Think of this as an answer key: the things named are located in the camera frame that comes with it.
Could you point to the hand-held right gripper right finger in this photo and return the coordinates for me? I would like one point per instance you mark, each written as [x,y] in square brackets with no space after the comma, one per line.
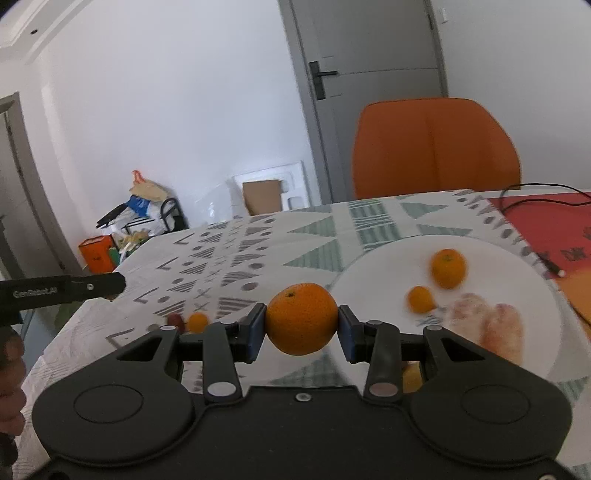
[348,334]

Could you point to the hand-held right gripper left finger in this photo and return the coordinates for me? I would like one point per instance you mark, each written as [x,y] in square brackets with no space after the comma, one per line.
[256,332]

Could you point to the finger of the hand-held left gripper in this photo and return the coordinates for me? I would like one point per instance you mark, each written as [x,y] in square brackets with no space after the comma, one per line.
[99,285]

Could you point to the large orange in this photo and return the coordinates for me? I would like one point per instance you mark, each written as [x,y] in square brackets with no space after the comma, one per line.
[302,319]
[448,268]

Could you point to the white plate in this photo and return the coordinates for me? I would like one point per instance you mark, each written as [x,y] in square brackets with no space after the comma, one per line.
[378,277]

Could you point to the small orange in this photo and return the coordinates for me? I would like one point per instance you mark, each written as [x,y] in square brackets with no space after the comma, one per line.
[198,322]
[421,299]

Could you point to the peeled pomelo segment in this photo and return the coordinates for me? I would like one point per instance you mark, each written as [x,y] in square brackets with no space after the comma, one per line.
[466,316]

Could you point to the peeled orange half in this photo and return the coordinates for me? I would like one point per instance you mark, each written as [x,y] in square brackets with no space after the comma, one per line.
[505,330]

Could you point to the person's left hand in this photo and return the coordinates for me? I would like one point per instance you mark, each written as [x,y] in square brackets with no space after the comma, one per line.
[11,387]

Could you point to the orange box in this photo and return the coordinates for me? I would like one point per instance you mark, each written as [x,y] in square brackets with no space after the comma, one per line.
[96,254]

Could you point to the black flat case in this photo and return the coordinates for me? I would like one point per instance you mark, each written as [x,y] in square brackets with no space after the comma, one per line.
[113,213]

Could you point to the patterned tablecloth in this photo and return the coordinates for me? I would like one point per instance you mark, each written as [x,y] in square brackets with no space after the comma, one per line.
[258,258]

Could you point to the red jujube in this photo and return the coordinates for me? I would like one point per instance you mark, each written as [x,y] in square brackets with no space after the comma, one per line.
[174,320]

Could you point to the blue and white bag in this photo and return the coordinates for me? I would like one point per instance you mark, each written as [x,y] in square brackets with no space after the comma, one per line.
[138,206]

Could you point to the black metal rack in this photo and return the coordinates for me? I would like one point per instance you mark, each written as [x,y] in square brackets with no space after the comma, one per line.
[171,214]

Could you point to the tan paper bag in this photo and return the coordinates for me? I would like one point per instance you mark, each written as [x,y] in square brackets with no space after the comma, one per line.
[147,189]

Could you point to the cardboard box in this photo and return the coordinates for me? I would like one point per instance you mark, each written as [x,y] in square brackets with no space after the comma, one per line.
[263,197]

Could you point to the white foam board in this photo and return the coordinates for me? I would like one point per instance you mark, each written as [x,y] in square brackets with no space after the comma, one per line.
[295,184]

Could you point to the orange chair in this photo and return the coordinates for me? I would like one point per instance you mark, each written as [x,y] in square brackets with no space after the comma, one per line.
[434,147]

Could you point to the red printed mat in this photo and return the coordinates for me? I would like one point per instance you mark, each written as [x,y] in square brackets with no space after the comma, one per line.
[545,226]

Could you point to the grey door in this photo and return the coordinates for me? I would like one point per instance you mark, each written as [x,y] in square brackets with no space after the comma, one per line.
[369,92]

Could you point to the grey side door frame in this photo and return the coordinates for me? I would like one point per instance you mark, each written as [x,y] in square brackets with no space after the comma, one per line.
[27,184]

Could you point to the white wall switch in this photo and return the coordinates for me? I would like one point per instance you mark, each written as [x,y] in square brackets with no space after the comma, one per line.
[444,14]

